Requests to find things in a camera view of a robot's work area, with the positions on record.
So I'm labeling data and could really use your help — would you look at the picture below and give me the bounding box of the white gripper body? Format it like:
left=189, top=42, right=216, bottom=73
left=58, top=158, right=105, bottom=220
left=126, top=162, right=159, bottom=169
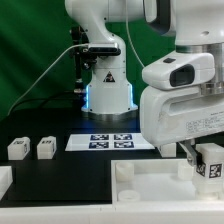
left=140, top=86, right=224, bottom=147

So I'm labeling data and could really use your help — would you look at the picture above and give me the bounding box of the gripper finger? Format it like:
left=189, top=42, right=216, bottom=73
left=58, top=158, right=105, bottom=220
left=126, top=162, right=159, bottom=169
left=179, top=139, right=202, bottom=166

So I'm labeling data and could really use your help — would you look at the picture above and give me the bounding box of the white square tabletop tray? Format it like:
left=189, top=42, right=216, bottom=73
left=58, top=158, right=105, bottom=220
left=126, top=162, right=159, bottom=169
left=111, top=159, right=221, bottom=203

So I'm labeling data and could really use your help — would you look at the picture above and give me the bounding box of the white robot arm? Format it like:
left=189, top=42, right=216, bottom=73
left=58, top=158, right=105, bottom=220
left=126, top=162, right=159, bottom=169
left=65, top=0, right=224, bottom=165

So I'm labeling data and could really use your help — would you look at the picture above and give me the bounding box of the white sheet with markers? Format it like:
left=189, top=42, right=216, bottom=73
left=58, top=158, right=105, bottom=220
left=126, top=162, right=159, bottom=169
left=65, top=133, right=153, bottom=151

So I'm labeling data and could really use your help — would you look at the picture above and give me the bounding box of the white block left edge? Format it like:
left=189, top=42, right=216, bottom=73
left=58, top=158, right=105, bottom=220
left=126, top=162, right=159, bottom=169
left=0, top=166, right=13, bottom=200

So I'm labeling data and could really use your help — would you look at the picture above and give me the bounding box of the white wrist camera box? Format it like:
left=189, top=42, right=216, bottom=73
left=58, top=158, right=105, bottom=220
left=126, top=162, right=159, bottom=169
left=142, top=51, right=215, bottom=90

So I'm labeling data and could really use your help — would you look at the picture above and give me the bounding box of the white cable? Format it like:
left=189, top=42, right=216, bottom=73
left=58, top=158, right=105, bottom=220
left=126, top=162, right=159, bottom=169
left=7, top=42, right=90, bottom=116

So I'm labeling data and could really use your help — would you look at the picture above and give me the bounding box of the black cable on table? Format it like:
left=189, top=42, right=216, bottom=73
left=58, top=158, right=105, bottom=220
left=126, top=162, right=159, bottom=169
left=7, top=94, right=84, bottom=116

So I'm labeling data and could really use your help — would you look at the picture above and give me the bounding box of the white front rail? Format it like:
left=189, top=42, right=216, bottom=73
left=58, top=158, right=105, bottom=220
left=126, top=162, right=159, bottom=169
left=0, top=201, right=224, bottom=224

